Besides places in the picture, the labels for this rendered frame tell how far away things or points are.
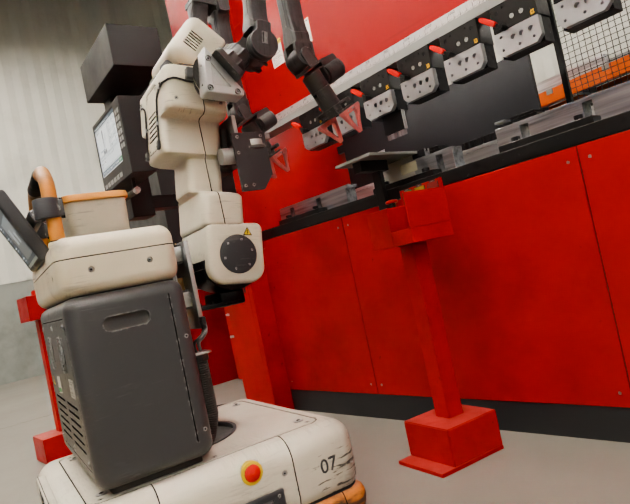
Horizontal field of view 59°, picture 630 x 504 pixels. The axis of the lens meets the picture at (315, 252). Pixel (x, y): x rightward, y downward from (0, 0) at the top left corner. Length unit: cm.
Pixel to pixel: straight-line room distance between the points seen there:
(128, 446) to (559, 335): 122
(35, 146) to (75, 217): 759
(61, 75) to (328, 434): 843
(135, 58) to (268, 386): 167
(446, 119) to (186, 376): 187
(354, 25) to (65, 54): 748
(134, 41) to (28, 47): 660
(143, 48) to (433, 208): 175
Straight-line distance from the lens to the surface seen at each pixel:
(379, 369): 230
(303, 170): 302
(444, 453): 176
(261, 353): 273
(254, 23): 156
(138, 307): 124
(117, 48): 291
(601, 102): 183
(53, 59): 950
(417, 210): 168
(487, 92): 263
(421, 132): 283
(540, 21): 194
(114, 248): 124
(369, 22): 235
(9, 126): 905
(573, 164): 172
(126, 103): 279
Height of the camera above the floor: 64
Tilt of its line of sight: 2 degrees up
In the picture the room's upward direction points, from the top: 12 degrees counter-clockwise
